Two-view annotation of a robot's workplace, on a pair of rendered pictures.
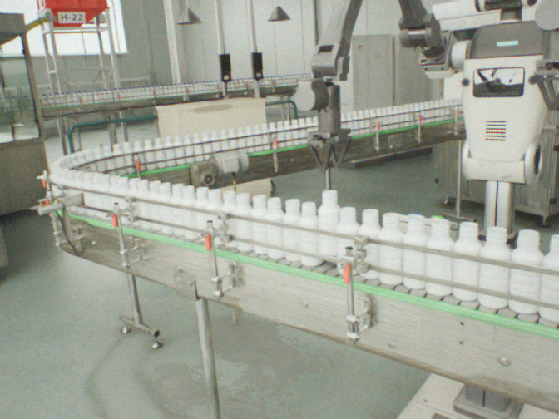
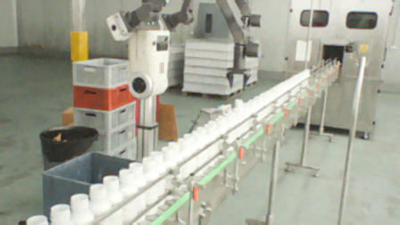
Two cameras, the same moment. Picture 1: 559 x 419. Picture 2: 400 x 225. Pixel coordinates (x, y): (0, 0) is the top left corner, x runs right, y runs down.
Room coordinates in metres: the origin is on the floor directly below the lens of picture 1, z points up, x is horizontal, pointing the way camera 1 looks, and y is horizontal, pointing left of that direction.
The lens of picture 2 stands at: (1.94, 1.67, 1.56)
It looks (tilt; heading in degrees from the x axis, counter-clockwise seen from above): 13 degrees down; 254
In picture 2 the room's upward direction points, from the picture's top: 3 degrees clockwise
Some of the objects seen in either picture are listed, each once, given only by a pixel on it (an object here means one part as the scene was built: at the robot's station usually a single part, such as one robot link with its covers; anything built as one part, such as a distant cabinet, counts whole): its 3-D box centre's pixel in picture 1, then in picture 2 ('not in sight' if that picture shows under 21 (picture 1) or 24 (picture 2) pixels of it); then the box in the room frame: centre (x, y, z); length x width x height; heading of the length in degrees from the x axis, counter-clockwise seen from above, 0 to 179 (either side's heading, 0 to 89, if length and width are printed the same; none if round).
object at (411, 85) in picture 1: (404, 95); not in sight; (8.12, -2.06, 0.96); 0.82 x 0.50 x 1.91; 123
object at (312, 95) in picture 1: (319, 83); (248, 44); (1.20, -0.11, 1.47); 0.12 x 0.09 x 0.12; 140
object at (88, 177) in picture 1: (91, 194); (97, 219); (1.90, 0.74, 1.08); 0.06 x 0.06 x 0.17
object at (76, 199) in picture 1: (69, 228); not in sight; (1.88, 0.84, 0.96); 0.23 x 0.10 x 0.27; 141
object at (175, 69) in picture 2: not in sight; (161, 65); (0.18, -7.73, 0.50); 1.23 x 1.05 x 1.00; 49
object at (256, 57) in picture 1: (256, 66); not in sight; (7.93, 0.26, 1.55); 0.17 x 0.15 x 0.42; 123
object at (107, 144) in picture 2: not in sight; (105, 134); (1.71, -2.60, 0.33); 0.61 x 0.41 x 0.22; 57
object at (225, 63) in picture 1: (224, 68); not in sight; (7.63, 0.72, 1.55); 0.17 x 0.15 x 0.42; 123
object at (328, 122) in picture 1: (328, 122); (238, 63); (1.23, -0.13, 1.37); 0.10 x 0.07 x 0.07; 141
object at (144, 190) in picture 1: (145, 204); (166, 173); (1.68, 0.47, 1.08); 0.06 x 0.06 x 0.17
